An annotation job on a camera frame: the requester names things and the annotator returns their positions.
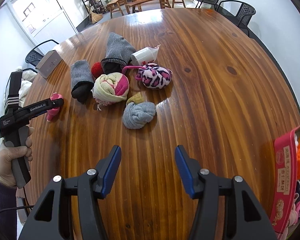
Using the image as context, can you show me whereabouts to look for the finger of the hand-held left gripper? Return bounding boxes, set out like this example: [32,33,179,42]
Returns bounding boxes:
[45,98,65,111]

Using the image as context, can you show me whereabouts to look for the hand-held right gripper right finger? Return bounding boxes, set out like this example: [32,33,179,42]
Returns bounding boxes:
[174,145,278,240]

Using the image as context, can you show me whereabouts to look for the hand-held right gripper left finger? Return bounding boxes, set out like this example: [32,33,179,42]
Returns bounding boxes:
[18,145,122,240]

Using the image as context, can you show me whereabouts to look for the knotted pink foam curler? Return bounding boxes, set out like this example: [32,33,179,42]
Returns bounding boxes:
[46,93,63,122]

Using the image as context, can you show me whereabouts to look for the grey knitted sock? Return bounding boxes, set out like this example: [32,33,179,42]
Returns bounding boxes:
[70,60,94,103]
[101,32,137,74]

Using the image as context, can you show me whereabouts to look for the red pompom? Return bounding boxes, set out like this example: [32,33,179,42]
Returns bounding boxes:
[91,61,105,78]

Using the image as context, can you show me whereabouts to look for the cream and pink sock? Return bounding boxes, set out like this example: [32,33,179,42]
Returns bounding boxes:
[92,72,130,110]

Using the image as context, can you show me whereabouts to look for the grey and yellow sock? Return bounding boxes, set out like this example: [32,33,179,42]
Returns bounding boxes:
[122,92,157,130]

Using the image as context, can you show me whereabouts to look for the white tube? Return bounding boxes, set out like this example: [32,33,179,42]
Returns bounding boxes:
[131,44,161,66]

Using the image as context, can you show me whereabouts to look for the red rectangular container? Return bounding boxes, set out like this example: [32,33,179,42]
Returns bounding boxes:
[270,121,300,233]

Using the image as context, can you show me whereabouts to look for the tan knotted sock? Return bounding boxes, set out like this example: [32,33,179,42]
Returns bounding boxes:
[286,209,299,230]

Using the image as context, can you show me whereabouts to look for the person's left forearm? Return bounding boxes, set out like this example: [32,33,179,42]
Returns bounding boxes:
[0,169,18,240]

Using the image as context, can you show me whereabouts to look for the person's left hand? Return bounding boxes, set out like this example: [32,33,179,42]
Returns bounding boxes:
[0,127,35,188]

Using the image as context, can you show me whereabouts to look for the white padded jacket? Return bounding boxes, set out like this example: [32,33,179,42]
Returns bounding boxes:
[16,66,38,110]

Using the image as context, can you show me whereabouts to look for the grey rectangular box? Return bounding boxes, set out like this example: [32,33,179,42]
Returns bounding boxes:
[36,50,62,78]

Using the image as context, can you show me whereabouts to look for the white door with window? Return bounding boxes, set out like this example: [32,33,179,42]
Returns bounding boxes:
[6,0,79,48]

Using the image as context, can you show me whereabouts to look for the straw broom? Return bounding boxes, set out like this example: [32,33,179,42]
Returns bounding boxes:
[89,5,103,24]

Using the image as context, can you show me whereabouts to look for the dark plant shelf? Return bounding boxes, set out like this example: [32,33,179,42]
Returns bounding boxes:
[80,0,106,14]

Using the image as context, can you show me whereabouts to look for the long wooden bench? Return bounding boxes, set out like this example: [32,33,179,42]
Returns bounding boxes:
[125,0,173,14]

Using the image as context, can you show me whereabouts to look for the black cable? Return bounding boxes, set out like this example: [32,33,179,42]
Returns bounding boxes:
[0,205,35,217]

